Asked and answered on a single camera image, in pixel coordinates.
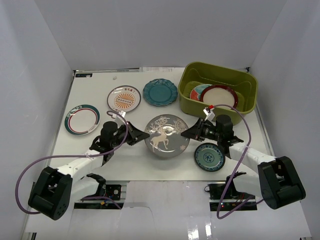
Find black label sticker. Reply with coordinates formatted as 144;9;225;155
75;73;93;78

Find white papers at back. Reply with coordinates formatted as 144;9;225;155
139;66;185;73

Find white green rimmed plate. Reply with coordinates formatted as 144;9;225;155
64;104;101;136

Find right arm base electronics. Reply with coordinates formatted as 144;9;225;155
203;181;251;212

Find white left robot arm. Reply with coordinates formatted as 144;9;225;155
28;121;150;220

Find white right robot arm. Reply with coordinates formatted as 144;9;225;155
181;115;306;210

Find orange sunburst plate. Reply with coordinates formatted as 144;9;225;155
106;85;142;113

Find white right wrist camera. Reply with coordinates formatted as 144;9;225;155
203;105;215;122

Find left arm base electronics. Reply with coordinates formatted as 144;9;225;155
74;184;125;210

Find red rimmed beige plate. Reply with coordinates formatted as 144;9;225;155
200;84;239;108

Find red teal floral plate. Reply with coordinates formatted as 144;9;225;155
189;84;212;101

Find olive green plastic bin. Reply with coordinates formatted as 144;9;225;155
178;62;258;125

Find grey deer plate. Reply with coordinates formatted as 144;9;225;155
144;114;190;159

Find teal scalloped plate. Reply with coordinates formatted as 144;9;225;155
142;78;178;107

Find small blue patterned dish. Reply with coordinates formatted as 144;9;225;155
194;142;226;172

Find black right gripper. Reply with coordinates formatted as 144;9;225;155
181;118;222;143

